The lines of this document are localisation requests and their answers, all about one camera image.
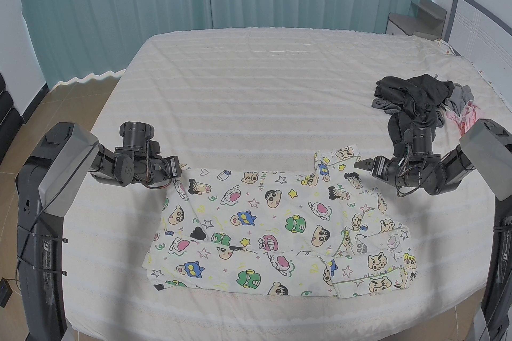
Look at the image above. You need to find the bed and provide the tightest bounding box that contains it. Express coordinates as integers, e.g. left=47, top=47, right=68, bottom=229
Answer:
left=56, top=0, right=512, bottom=341

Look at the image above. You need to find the black chest of drawers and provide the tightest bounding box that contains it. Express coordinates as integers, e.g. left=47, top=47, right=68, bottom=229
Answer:
left=0, top=72, right=23, bottom=165

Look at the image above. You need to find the black garment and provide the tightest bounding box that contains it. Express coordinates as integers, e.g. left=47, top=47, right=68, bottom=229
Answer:
left=371, top=74, right=455, bottom=151

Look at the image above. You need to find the small black box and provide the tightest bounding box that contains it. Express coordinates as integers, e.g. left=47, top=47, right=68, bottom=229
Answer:
left=0, top=279, right=13, bottom=309

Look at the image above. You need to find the white printed pyjama top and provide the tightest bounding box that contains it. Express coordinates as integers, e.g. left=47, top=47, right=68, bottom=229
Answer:
left=142, top=145, right=419, bottom=299

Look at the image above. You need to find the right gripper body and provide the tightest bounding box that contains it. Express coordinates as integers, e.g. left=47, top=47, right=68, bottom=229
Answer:
left=371, top=156, right=397, bottom=184

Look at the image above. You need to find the grey bedside table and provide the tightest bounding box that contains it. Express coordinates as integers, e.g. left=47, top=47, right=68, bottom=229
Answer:
left=386, top=0, right=447, bottom=42

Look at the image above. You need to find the grey garment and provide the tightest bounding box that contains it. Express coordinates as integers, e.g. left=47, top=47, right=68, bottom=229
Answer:
left=440, top=83, right=475, bottom=115

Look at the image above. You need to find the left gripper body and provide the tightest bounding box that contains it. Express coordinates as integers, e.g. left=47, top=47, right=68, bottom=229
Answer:
left=161, top=155, right=183, bottom=182

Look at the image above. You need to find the pink garment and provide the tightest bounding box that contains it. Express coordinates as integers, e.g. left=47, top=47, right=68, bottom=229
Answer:
left=445, top=101, right=483, bottom=135

